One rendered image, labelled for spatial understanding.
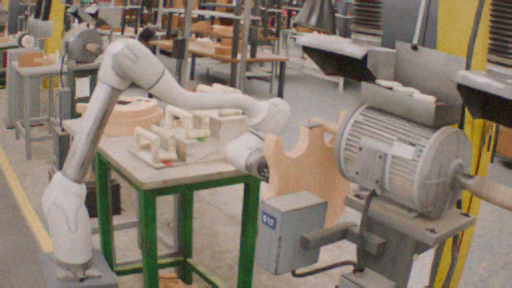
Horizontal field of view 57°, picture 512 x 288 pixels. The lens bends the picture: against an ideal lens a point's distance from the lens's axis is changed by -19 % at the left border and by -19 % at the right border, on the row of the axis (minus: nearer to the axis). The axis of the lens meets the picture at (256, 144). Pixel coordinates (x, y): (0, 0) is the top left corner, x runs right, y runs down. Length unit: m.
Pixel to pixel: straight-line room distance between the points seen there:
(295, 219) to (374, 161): 0.26
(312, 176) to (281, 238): 0.35
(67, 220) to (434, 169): 1.15
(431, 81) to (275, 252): 0.65
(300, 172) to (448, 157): 0.54
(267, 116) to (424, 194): 0.82
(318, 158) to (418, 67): 0.45
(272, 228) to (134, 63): 0.68
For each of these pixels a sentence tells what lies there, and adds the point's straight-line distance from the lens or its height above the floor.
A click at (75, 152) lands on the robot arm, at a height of 1.08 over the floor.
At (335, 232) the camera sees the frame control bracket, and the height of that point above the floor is 1.04.
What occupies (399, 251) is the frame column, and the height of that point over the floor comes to 1.02.
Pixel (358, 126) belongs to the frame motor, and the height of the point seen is 1.32.
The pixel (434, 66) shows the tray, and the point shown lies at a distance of 1.59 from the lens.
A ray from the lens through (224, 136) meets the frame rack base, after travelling 2.43.
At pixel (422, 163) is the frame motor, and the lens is 1.40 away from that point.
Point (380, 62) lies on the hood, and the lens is 1.69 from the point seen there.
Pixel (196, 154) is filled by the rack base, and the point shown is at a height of 0.97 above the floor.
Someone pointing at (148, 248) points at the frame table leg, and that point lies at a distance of 2.27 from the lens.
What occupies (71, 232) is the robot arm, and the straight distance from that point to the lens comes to 1.83.
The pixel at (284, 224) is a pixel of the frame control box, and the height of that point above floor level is 1.08.
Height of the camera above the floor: 1.67
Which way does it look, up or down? 16 degrees down
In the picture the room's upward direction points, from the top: 4 degrees clockwise
